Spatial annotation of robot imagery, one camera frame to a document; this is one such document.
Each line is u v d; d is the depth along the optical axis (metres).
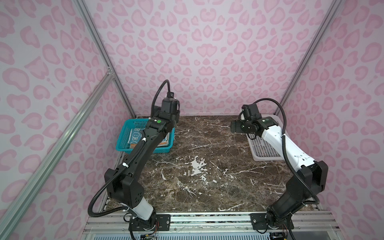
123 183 0.41
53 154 0.55
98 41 0.79
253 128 0.58
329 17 0.72
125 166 0.43
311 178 0.43
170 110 0.58
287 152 0.48
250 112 0.64
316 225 0.72
